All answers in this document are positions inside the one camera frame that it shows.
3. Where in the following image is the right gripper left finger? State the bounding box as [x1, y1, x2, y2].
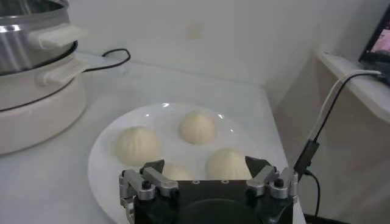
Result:
[118, 159, 180, 208]

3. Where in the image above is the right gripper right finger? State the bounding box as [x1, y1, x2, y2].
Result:
[244, 155, 299, 200]

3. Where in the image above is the white steamed baozi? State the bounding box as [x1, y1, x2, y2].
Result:
[116, 126, 161, 167]
[178, 111, 216, 145]
[206, 147, 253, 181]
[162, 163, 194, 181]

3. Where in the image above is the stainless steel steamer basket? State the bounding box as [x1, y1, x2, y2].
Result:
[0, 0, 88, 77]

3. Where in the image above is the white round plate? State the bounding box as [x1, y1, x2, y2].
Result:
[87, 102, 275, 224]

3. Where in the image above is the cream electric pot base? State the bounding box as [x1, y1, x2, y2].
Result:
[0, 50, 89, 156]

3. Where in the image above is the black cable with inline adapter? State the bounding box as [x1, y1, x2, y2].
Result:
[292, 71, 383, 224]

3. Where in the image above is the white laptop cable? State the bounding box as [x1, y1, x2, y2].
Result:
[307, 69, 382, 141]

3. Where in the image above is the black pot power cable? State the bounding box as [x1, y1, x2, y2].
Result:
[81, 47, 132, 74]

